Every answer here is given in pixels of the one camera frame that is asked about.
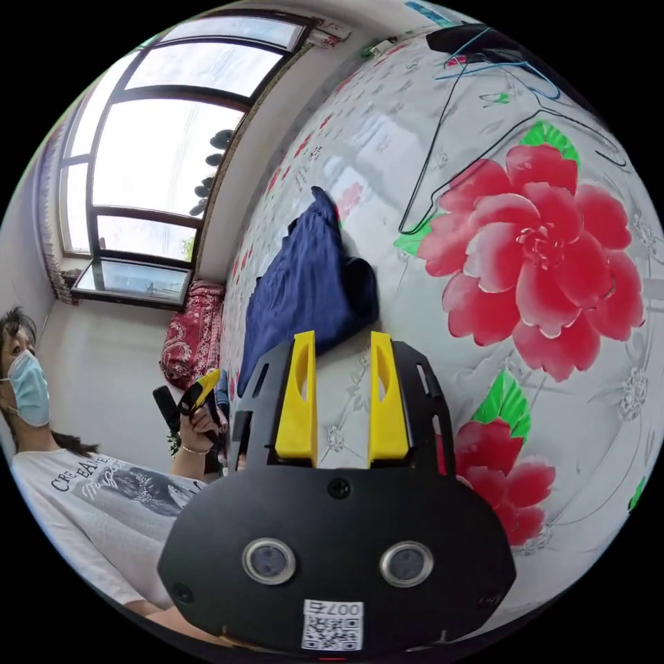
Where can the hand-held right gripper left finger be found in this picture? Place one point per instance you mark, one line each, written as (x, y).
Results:
(297, 410)

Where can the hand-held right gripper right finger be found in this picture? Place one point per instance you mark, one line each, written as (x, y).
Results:
(386, 425)

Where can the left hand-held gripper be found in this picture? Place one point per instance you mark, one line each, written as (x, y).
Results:
(214, 425)

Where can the dark blue shirt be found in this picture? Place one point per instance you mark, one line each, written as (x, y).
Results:
(306, 280)

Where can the person's left forearm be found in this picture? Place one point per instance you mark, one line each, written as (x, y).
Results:
(189, 464)

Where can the person's left hand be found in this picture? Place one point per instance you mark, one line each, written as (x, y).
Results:
(196, 433)

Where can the red patterned folded quilt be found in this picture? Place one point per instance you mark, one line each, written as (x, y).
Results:
(192, 332)

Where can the person's body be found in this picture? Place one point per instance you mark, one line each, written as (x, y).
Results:
(88, 508)

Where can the lace curtain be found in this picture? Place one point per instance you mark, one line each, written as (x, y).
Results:
(49, 233)

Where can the window with dark frame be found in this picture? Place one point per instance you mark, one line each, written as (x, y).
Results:
(155, 155)

